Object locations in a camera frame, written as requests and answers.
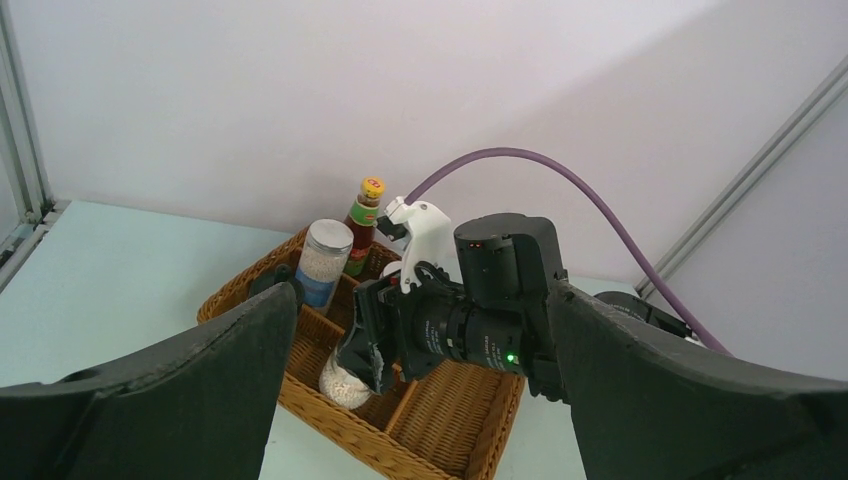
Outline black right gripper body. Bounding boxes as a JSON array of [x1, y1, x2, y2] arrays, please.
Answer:
[[391, 262, 471, 382]]

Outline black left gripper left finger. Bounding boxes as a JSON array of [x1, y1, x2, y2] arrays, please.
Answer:
[[1, 283, 297, 479]]

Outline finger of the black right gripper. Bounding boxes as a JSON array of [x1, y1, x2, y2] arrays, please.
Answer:
[[337, 278, 399, 395]]

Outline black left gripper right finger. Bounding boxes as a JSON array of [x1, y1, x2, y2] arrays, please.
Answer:
[[548, 281, 847, 479]]

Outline black-cap spice bottle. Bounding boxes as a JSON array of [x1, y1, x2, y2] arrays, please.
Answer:
[[248, 264, 304, 303], [318, 349, 373, 410]]

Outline clear-lid white spice jar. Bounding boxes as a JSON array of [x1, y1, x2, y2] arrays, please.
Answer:
[[295, 219, 354, 313]]

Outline red sauce bottle yellow cap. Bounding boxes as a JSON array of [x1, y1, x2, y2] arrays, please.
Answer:
[[344, 176, 385, 277]]

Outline clear-lid blue-label spice jar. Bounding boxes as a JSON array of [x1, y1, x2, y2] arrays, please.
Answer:
[[380, 260, 403, 278]]

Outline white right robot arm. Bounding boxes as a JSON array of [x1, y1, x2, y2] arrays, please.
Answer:
[[330, 213, 574, 406]]

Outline brown wicker divided tray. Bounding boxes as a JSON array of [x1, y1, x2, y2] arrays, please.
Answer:
[[196, 227, 527, 480]]

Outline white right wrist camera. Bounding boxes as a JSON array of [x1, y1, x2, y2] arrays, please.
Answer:
[[377, 196, 452, 294]]

